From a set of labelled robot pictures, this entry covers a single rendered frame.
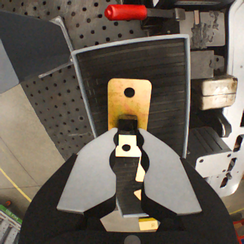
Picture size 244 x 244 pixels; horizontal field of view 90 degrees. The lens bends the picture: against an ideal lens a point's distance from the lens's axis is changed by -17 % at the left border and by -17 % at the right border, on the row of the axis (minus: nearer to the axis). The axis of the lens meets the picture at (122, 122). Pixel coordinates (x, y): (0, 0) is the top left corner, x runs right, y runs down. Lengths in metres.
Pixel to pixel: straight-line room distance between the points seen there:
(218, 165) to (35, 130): 1.80
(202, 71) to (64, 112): 0.64
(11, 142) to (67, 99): 1.65
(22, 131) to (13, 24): 1.71
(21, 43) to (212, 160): 0.52
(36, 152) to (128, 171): 1.92
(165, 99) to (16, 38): 0.33
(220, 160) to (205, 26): 0.29
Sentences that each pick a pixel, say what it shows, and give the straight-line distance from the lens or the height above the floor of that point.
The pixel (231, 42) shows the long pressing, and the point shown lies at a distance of 0.42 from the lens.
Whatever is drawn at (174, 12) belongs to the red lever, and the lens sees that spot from 0.26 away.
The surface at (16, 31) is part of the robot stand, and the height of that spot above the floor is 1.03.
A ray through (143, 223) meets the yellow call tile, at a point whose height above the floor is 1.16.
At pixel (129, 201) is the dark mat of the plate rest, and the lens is 0.35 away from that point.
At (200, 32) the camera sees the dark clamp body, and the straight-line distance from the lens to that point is 0.30.
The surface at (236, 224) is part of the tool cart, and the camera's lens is 4.29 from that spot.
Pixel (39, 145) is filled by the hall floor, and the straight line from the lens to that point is 2.02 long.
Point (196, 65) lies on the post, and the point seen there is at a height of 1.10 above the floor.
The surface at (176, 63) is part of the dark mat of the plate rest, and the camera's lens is 0.19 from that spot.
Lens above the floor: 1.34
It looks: 62 degrees down
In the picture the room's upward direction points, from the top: 178 degrees counter-clockwise
